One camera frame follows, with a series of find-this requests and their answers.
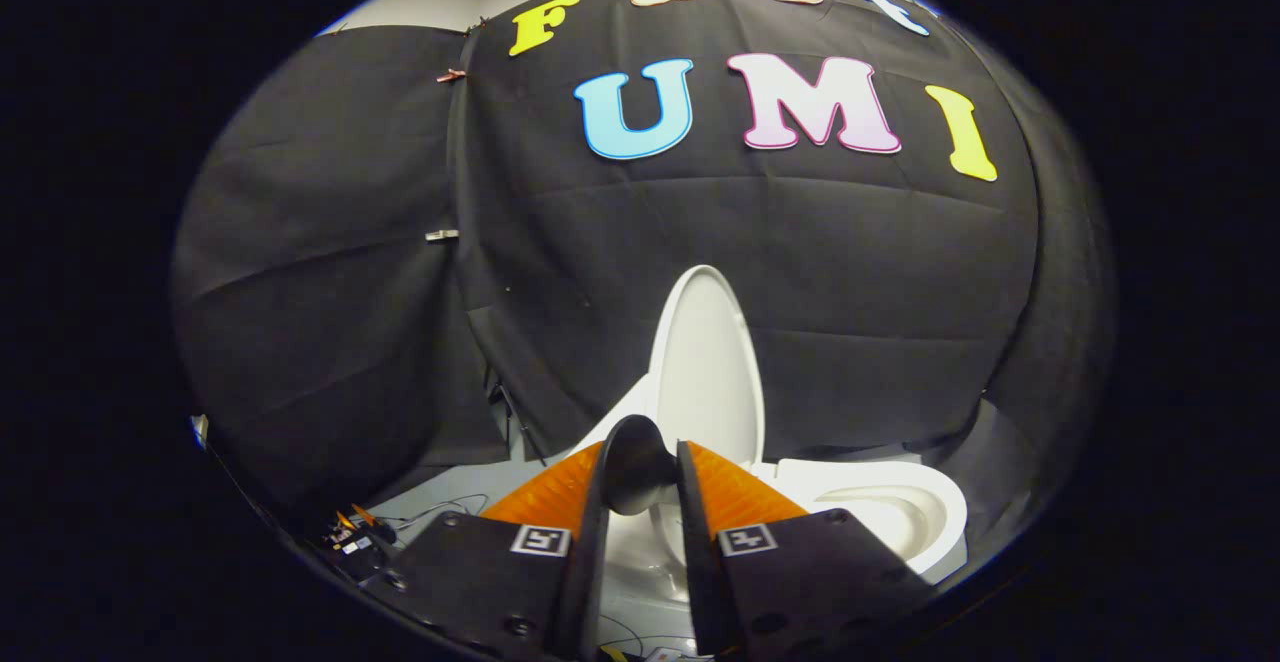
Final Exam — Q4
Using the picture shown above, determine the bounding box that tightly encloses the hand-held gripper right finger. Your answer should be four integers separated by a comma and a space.
675, 439, 941, 659

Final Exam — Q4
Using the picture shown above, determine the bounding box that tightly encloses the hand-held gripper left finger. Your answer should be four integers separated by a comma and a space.
360, 439, 613, 662

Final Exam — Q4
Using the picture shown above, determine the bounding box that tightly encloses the black round lid lift handle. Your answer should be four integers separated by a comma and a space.
598, 414, 681, 518

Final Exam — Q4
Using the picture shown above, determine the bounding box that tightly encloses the white toilet bowl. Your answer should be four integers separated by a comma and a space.
750, 457, 969, 585

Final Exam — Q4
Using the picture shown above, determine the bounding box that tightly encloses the black backdrop cloth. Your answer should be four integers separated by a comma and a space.
170, 0, 1116, 543

